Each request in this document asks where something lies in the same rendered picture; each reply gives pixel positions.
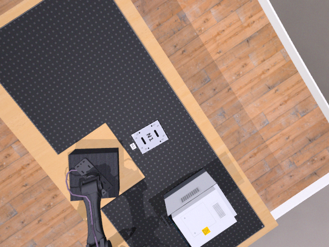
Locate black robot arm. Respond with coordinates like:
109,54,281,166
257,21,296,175
74,158,113,247

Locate small white label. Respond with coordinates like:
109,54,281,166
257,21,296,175
130,143,136,150

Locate grey heat sealer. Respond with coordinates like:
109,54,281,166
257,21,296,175
161,169,237,247

